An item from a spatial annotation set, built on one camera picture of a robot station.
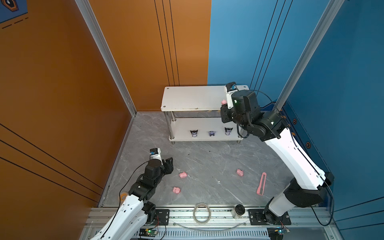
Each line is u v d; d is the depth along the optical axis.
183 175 0.85
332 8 0.70
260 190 0.81
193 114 1.19
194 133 0.94
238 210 0.70
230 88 0.52
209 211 0.75
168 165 0.71
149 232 0.71
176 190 0.80
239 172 0.87
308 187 0.41
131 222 0.57
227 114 0.56
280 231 0.70
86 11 0.70
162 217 0.73
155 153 0.70
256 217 0.72
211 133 0.96
